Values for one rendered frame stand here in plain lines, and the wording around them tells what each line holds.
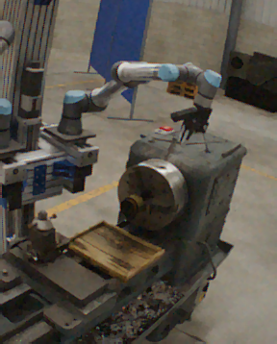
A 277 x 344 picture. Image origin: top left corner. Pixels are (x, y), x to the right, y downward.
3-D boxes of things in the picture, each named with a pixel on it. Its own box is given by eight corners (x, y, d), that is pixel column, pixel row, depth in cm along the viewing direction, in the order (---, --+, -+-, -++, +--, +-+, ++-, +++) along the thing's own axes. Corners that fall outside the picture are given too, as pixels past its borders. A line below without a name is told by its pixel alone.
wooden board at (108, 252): (101, 226, 199) (102, 218, 198) (163, 257, 182) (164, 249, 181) (61, 246, 175) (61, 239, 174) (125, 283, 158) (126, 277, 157)
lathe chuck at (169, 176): (119, 201, 207) (140, 147, 193) (169, 235, 195) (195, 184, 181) (109, 206, 200) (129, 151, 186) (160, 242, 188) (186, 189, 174)
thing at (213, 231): (146, 280, 298) (169, 179, 267) (198, 305, 276) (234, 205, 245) (98, 314, 250) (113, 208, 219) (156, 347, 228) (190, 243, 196)
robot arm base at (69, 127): (51, 128, 231) (53, 111, 227) (71, 125, 242) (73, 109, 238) (67, 136, 222) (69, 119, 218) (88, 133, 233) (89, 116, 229)
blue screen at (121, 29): (73, 72, 1035) (88, -10, 950) (102, 74, 1061) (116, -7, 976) (107, 118, 676) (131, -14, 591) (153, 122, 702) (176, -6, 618)
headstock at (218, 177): (169, 179, 267) (182, 121, 253) (234, 205, 244) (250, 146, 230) (113, 208, 219) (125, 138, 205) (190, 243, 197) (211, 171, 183)
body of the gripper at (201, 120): (204, 135, 175) (214, 110, 170) (188, 131, 172) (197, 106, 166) (197, 126, 181) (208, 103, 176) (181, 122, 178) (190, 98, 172)
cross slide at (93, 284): (31, 240, 164) (30, 232, 162) (108, 290, 143) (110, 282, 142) (3, 253, 150) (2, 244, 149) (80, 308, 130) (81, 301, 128)
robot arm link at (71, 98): (58, 111, 228) (61, 89, 224) (77, 110, 237) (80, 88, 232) (67, 118, 220) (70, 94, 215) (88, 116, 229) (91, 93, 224)
